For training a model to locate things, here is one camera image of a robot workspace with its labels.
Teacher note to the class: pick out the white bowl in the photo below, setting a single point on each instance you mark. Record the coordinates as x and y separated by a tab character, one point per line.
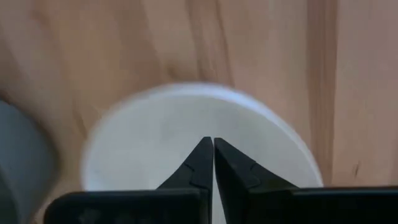
155	140

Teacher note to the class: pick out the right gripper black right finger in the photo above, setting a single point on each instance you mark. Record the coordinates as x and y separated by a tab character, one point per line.
248	199

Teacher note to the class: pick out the dark grey bowl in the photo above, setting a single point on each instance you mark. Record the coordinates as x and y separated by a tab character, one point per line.
21	161

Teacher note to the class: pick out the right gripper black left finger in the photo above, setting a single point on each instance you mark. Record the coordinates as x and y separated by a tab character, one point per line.
186	205

